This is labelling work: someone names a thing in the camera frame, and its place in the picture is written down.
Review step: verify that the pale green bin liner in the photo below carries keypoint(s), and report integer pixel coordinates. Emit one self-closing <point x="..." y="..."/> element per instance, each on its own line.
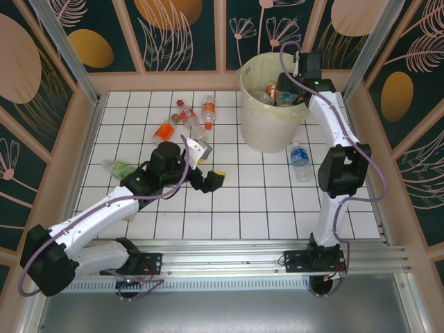
<point x="288" y="112"/>

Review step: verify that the aluminium frame post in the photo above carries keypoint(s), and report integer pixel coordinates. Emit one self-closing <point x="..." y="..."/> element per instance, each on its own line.
<point x="69" y="59"/>
<point x="371" y="48"/>

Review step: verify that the clear bottle orange cap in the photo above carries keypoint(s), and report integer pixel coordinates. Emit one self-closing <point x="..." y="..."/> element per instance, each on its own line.
<point x="209" y="111"/>

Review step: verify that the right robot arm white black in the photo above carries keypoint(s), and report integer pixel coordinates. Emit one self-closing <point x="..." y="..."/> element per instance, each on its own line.
<point x="329" y="118"/>

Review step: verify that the water bottle blue label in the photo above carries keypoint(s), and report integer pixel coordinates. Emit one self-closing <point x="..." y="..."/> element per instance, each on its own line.
<point x="300" y="156"/>

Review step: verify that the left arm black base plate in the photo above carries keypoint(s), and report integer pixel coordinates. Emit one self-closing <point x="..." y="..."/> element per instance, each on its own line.
<point x="154" y="260"/>

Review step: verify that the clear bottle green label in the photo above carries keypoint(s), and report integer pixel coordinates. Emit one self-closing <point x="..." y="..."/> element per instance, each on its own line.
<point x="119" y="168"/>

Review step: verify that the cream plastic bin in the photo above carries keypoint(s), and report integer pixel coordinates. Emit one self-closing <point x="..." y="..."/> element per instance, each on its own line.
<point x="267" y="135"/>

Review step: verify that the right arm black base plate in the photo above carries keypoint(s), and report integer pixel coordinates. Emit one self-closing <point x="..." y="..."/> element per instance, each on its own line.
<point x="295" y="260"/>

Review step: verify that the brown label drink bottle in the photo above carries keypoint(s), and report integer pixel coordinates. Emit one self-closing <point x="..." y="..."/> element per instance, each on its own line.
<point x="271" y="88"/>

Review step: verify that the red label cola bottle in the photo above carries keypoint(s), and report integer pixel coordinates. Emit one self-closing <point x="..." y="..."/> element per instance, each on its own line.
<point x="187" y="114"/>

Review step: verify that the orange label bottle brown cap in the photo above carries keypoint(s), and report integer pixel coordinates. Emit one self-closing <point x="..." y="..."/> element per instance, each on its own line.
<point x="164" y="132"/>

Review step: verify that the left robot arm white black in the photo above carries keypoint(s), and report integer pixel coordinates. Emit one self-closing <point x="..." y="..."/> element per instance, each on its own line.
<point x="104" y="211"/>

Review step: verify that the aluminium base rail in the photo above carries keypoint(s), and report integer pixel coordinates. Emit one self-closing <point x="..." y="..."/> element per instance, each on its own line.
<point x="225" y="260"/>

